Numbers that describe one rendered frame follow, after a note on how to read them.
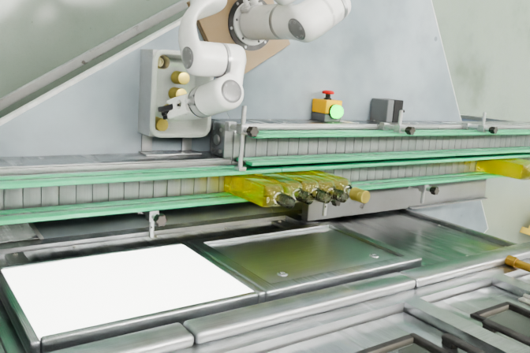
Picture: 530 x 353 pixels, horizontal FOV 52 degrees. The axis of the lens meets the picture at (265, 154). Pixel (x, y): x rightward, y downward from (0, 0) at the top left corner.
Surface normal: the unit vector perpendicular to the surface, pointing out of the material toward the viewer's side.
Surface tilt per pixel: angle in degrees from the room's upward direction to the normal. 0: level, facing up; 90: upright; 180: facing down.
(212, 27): 0
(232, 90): 15
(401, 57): 0
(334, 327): 0
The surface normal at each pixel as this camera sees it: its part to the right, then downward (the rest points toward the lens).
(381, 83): 0.57, 0.17
